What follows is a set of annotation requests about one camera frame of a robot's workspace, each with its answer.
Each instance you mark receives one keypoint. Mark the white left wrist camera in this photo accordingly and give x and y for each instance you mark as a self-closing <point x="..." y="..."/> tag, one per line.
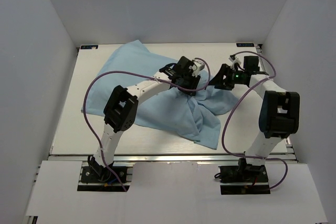
<point x="197" y="66"/>

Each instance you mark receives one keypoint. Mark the blue sticker right corner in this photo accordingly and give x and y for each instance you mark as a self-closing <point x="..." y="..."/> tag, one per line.
<point x="244" y="44"/>

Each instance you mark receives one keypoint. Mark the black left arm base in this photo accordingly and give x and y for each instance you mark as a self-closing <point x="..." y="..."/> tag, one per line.
<point x="94" y="177"/>

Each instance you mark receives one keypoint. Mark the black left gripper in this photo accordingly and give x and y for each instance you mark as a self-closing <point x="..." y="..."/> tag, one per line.
<point x="194" y="81"/>

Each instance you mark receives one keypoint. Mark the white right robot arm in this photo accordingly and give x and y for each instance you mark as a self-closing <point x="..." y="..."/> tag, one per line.
<point x="279" y="113"/>

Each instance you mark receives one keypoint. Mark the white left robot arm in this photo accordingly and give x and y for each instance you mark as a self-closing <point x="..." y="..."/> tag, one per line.
<point x="121" y="108"/>

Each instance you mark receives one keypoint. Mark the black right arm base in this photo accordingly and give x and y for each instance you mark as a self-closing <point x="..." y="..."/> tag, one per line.
<point x="243" y="179"/>

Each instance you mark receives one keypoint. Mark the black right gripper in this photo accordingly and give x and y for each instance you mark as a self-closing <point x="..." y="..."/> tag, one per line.
<point x="218" y="81"/>

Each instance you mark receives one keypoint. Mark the light blue pillowcase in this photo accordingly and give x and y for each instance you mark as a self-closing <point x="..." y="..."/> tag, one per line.
<point x="194" y="118"/>

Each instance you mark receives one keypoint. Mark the blue sticker corner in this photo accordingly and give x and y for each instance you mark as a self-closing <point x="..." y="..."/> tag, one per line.
<point x="244" y="44"/>
<point x="88" y="47"/>

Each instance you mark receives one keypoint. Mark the blue sticker left corner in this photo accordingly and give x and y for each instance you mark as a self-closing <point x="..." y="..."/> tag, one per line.
<point x="88" y="47"/>

